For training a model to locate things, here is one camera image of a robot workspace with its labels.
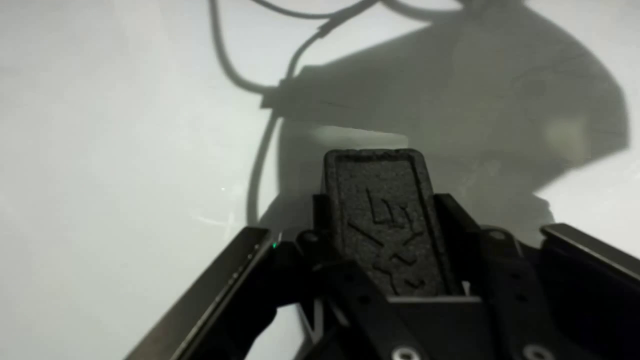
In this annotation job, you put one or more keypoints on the black felt whiteboard eraser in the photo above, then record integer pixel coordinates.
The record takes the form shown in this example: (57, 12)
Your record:
(385, 220)

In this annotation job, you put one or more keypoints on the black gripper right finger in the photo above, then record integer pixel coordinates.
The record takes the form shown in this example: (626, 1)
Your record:
(568, 298)

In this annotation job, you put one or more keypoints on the large wall whiteboard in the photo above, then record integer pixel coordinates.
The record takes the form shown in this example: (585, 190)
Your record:
(140, 137)

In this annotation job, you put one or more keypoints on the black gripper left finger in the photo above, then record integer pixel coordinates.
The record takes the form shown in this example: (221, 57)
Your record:
(238, 294)

